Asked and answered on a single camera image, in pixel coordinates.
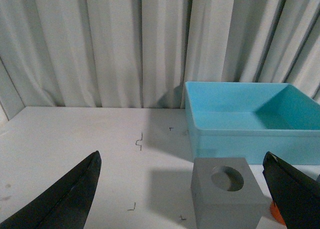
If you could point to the white curtain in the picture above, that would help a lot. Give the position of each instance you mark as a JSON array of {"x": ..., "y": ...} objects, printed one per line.
[{"x": 140, "y": 53}]

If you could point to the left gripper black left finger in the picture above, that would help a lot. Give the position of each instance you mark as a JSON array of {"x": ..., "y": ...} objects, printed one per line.
[{"x": 64, "y": 205}]

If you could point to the blue plastic box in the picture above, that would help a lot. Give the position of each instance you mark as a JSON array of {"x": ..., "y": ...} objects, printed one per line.
[{"x": 246, "y": 120}]

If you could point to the orange cylinder with white numbers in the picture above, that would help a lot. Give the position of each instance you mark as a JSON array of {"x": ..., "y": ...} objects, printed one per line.
[{"x": 274, "y": 210}]

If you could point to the gray cube with round hole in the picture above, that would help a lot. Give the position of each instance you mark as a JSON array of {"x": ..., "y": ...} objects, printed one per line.
[{"x": 225, "y": 194}]

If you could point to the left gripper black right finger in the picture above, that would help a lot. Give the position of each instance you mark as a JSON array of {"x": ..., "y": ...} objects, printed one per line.
[{"x": 296, "y": 195}]

